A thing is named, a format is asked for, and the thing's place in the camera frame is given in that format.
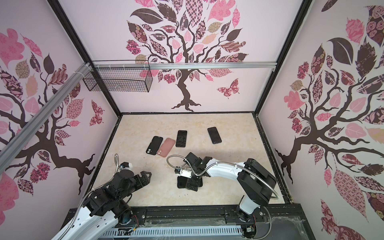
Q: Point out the pink phone case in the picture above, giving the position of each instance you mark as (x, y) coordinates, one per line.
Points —
(166, 147)

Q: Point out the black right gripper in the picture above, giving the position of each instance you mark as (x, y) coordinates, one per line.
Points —
(190, 181)

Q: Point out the silver aluminium crossbar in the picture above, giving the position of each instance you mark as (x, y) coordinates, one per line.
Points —
(189, 66)

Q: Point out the left flexible metal conduit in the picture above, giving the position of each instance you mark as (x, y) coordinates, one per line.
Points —
(99, 186)

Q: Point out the right flexible metal conduit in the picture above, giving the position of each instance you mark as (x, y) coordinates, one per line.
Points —
(224, 170)

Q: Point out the black corner frame post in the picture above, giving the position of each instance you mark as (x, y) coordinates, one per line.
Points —
(72, 34)

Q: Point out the dark smartphone far right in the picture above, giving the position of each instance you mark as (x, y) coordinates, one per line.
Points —
(214, 135)

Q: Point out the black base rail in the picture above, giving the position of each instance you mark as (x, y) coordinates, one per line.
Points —
(275, 222)

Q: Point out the silver aluminium side bar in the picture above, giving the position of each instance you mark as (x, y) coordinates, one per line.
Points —
(11, 150)

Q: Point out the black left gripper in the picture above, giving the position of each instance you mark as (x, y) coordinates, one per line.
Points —
(140, 184)

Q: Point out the white slotted cable duct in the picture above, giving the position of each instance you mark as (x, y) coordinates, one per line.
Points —
(162, 232)

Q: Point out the purple edged smartphone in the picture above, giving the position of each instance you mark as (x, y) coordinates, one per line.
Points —
(181, 139)

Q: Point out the black wire basket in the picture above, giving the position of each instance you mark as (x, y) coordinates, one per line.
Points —
(119, 76)

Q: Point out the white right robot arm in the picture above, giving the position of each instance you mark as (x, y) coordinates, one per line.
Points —
(256, 181)

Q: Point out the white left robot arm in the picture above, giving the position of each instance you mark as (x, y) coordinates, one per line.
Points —
(105, 207)

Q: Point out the black empty phone case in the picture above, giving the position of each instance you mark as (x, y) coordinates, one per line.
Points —
(154, 145)

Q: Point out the black right corner post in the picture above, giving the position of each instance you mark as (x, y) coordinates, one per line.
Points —
(296, 26)

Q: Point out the flexible metal conduit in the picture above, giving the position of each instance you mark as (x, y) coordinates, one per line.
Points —
(99, 186)
(224, 170)

